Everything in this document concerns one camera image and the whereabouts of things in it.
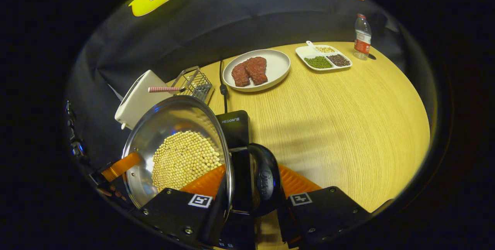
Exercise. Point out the clear water bottle red label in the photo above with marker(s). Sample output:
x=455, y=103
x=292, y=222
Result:
x=362, y=45

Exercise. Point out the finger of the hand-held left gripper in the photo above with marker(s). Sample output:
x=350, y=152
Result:
x=120, y=166

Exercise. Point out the white divided dish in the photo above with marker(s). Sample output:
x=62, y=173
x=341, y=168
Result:
x=301, y=52

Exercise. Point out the white toaster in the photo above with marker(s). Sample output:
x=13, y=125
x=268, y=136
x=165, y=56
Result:
x=135, y=103

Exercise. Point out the pile of soybeans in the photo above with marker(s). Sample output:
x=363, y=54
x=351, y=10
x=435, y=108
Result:
x=181, y=157

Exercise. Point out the white oval plate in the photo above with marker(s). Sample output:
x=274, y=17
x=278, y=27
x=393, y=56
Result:
x=278, y=64

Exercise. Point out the white spoon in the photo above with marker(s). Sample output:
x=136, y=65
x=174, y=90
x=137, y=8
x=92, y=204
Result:
x=313, y=45

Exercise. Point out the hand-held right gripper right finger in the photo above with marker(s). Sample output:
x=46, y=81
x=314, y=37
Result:
x=325, y=215

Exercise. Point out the black induction cooktop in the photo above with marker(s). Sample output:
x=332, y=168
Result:
x=236, y=134

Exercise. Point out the green mung beans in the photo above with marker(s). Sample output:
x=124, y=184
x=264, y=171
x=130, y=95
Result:
x=318, y=62

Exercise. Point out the dark red beans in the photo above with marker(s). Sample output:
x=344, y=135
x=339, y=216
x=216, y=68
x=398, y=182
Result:
x=338, y=60

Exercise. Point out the red meat piece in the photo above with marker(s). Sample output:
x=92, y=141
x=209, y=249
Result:
x=257, y=70
x=239, y=76

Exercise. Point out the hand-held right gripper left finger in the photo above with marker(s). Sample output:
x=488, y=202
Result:
x=174, y=213

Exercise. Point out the small heap of yellow beans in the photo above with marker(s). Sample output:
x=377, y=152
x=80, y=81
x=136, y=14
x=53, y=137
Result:
x=325, y=49

